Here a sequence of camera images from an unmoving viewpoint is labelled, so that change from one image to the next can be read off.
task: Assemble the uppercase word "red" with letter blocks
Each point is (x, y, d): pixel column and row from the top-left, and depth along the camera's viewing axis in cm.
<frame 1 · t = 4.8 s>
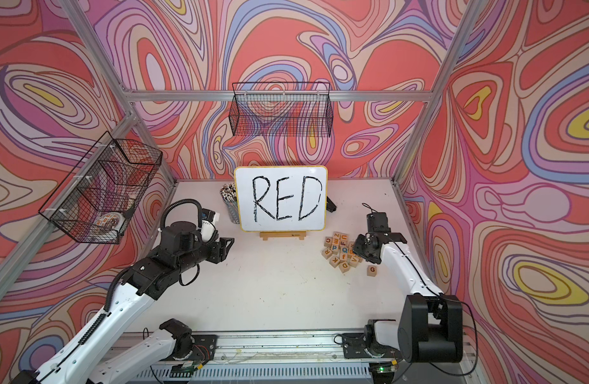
left hand: (228, 238, 73), fingers open
right hand: (360, 255, 86), fingers open
yellow framed whiteboard: (282, 198, 91), point 19 cm above the table
wooden whiteboard easel: (283, 234, 96), point 6 cm above the table
wooden block letter G: (371, 270, 90), point 3 cm above the table
wooden block letter R: (326, 253, 94), point 3 cm above the table
wooden block blue Q: (344, 250, 95), point 3 cm above the table
wooden block letter C: (328, 242, 98), point 3 cm above the table

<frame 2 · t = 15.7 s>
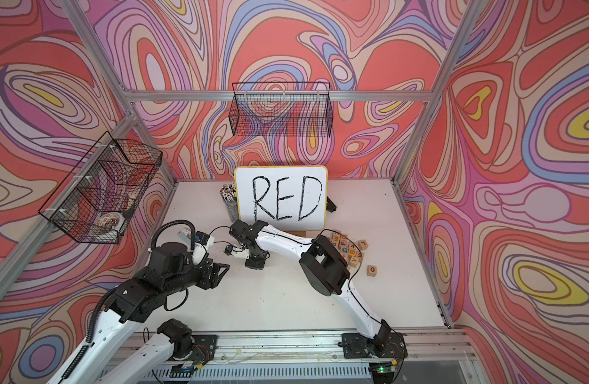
left hand: (222, 265, 71), fingers open
right hand: (260, 265, 91), fingers open
wooden block letter L: (362, 245, 95), point 4 cm above the table
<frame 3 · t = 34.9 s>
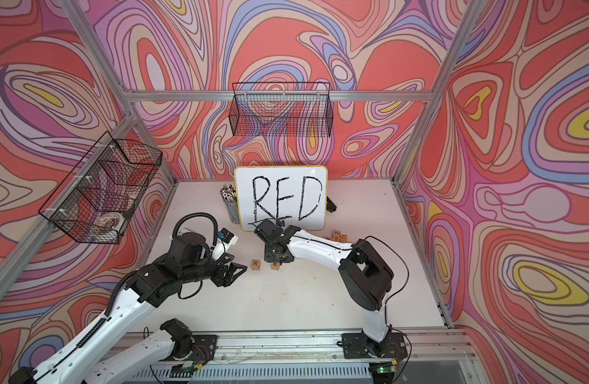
left hand: (241, 264, 72), fingers open
right hand: (275, 262, 87), fingers open
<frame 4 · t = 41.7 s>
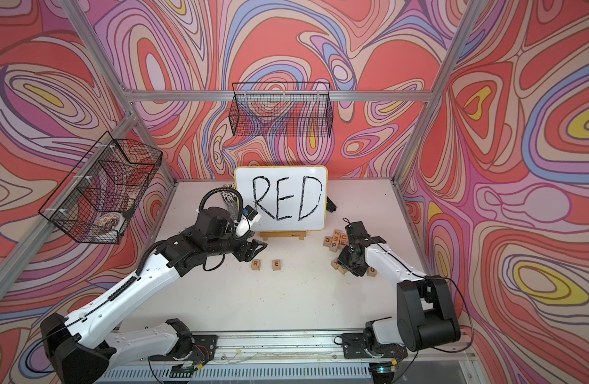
left hand: (261, 240, 73), fingers open
right hand: (345, 270, 88), fingers open
